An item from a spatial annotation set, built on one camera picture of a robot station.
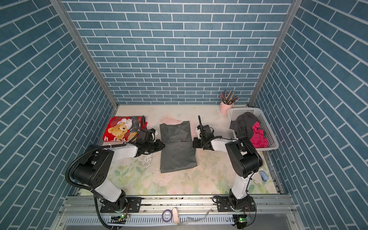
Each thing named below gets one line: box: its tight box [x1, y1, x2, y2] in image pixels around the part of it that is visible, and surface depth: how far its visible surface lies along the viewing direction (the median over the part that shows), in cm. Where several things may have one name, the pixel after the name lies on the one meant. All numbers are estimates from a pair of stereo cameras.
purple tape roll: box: [161, 208, 173, 223], surface depth 72 cm
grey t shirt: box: [159, 120, 198, 174], surface depth 95 cm
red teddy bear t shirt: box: [102, 115, 148, 143], surface depth 100 cm
